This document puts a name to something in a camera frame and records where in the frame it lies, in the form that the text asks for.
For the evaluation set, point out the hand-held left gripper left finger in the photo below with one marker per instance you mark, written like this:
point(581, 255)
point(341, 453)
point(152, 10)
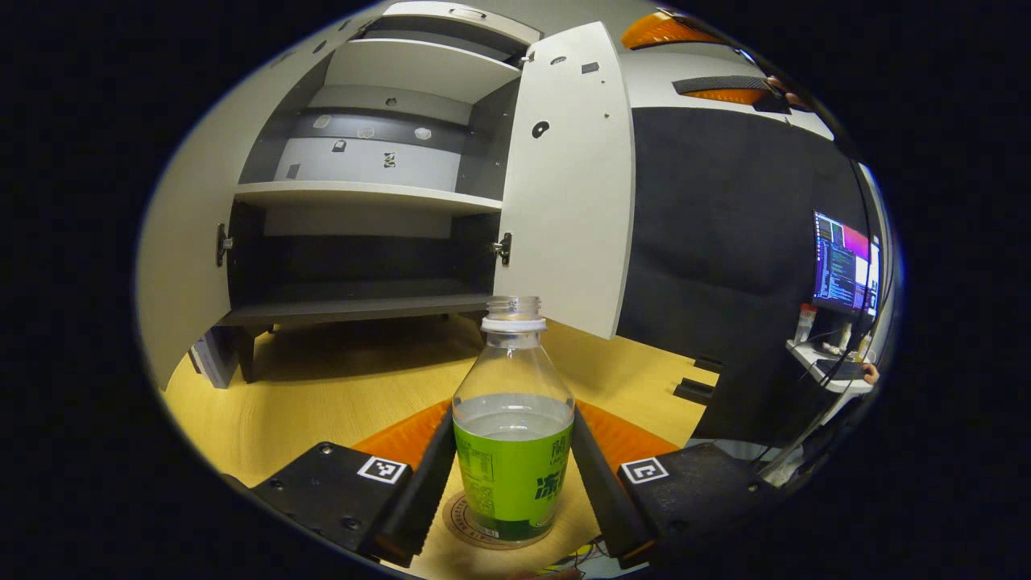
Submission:
point(415, 491)

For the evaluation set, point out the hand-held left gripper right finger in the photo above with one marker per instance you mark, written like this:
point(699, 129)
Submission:
point(608, 491)

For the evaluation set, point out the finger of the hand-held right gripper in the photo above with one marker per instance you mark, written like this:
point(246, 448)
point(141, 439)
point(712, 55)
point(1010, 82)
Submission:
point(664, 31)
point(725, 84)

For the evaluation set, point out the round brown coaster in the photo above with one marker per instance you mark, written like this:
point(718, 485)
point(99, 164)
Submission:
point(461, 515)

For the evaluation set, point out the green label clear bottle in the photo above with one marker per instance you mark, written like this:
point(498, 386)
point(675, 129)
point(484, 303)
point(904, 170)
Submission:
point(515, 483)

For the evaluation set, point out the cat sticker white cabinet door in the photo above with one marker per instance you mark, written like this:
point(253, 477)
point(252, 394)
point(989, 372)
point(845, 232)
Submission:
point(564, 201)

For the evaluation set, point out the white and grey cabinet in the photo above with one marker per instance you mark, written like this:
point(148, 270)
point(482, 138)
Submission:
point(362, 258)

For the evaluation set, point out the white cabinet drawer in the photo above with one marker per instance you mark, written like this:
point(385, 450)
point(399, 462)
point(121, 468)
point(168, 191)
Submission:
point(459, 24)

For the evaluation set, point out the white cabinet shelf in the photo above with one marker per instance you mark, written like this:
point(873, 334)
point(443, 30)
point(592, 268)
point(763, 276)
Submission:
point(362, 193)
point(419, 68)

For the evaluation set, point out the small white red-capped bottle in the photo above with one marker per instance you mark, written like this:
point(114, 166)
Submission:
point(805, 326)

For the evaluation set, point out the black metal stand foot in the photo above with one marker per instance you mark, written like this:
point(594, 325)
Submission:
point(693, 392)
point(709, 365)

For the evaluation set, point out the black backdrop cloth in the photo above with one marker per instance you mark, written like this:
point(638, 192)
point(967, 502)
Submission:
point(725, 242)

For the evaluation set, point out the computer monitor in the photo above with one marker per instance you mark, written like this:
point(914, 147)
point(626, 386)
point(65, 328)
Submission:
point(842, 262)

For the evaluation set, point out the white side desk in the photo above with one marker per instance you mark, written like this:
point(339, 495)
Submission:
point(821, 366)

